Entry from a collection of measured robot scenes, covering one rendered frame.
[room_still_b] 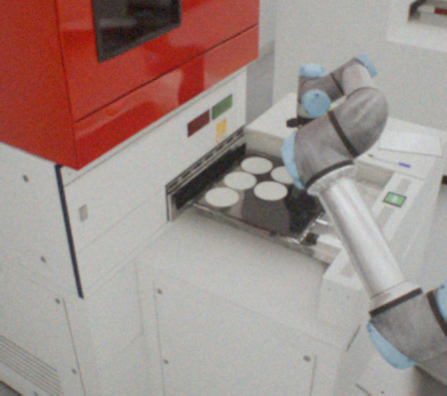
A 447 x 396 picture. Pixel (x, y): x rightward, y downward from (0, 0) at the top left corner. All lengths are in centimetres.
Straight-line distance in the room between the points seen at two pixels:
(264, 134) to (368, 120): 80
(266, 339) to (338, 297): 24
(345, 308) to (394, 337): 29
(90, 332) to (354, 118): 92
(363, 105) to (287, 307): 57
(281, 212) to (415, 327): 67
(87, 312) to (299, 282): 57
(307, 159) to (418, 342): 42
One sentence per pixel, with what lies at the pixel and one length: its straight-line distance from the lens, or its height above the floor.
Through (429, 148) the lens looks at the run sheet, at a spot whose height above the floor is 97.
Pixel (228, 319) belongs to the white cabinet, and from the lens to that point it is 157.
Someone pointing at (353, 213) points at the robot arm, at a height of 120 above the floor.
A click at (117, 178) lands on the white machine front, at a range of 148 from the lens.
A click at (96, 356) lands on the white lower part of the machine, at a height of 60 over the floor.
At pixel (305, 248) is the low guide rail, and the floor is 84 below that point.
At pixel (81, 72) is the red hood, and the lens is 122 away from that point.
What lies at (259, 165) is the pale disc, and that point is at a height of 90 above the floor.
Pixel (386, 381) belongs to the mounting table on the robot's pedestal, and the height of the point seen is 82.
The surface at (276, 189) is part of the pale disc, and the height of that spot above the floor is 90.
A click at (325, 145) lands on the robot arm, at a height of 131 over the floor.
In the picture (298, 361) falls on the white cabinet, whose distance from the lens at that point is 154.
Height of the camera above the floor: 189
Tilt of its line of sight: 32 degrees down
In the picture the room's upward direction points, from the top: straight up
